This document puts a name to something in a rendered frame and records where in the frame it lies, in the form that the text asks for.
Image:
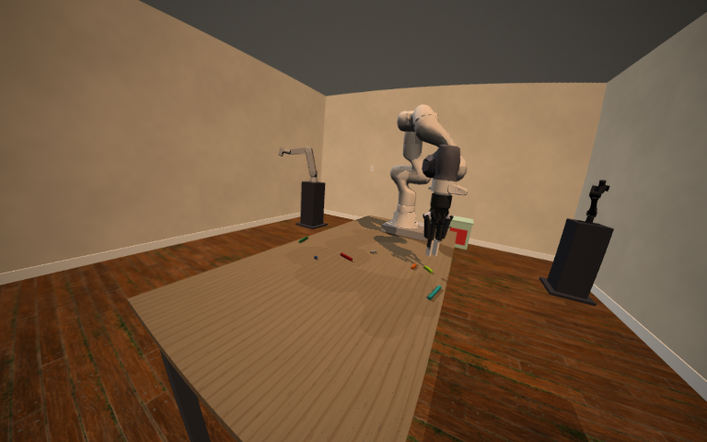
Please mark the turquoise rod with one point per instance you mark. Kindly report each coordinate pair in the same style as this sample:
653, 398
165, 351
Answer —
434, 292

